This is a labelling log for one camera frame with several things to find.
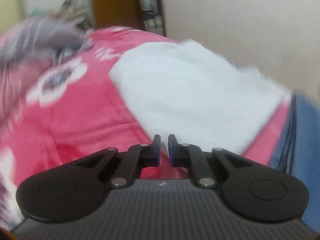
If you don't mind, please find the white cloth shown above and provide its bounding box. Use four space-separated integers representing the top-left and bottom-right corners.
109 40 291 154

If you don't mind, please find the black white plaid shirt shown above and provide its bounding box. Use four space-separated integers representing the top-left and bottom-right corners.
0 15 94 68

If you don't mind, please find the pink floral bed sheet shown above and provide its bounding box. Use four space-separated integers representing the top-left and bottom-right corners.
1 27 287 230

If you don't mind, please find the blue cloth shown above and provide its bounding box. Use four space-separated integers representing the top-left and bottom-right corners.
268 94 320 233

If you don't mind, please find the brown wooden door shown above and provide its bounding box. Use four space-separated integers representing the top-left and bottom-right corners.
89 0 167 37

